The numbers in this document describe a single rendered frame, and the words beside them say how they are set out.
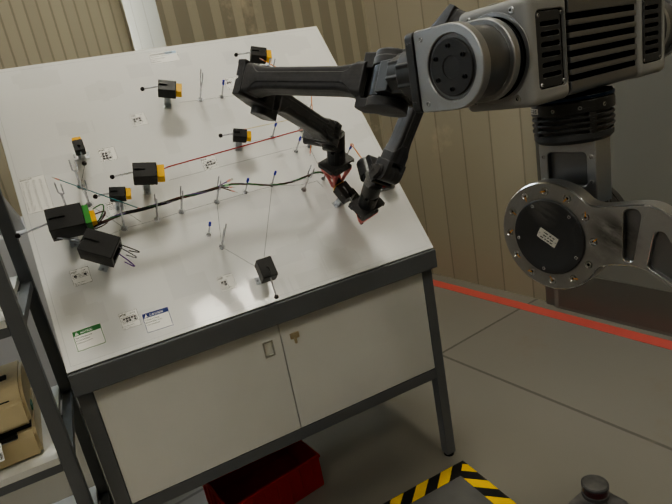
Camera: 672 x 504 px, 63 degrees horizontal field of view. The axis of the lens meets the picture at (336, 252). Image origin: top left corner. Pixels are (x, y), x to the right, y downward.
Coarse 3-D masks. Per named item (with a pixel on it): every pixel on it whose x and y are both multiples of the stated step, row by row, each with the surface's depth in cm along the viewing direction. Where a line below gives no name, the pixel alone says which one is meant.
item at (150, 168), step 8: (136, 168) 159; (144, 168) 160; (152, 168) 161; (112, 176) 160; (136, 176) 158; (144, 176) 159; (152, 176) 160; (136, 184) 162; (144, 184) 163; (152, 184) 163; (144, 192) 168
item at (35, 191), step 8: (40, 176) 162; (24, 184) 160; (32, 184) 161; (40, 184) 161; (24, 192) 159; (32, 192) 160; (40, 192) 160; (48, 192) 161; (24, 200) 158; (32, 200) 159; (40, 200) 159; (48, 200) 160; (32, 208) 158; (40, 208) 158; (48, 208) 159
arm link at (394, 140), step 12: (408, 108) 154; (408, 120) 154; (420, 120) 156; (396, 132) 156; (408, 132) 155; (396, 144) 155; (408, 144) 156; (384, 156) 158; (396, 156) 156; (384, 168) 156; (396, 168) 158; (384, 180) 158; (396, 180) 159
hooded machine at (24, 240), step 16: (16, 224) 266; (0, 240) 260; (32, 256) 268; (32, 272) 269; (32, 320) 272; (48, 320) 276; (32, 336) 274; (0, 352) 267; (16, 352) 271; (48, 368) 280
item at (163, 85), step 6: (162, 84) 176; (168, 84) 177; (174, 84) 177; (162, 90) 175; (168, 90) 176; (174, 90) 176; (162, 96) 178; (168, 96) 178; (174, 96) 179; (168, 102) 183; (168, 108) 183
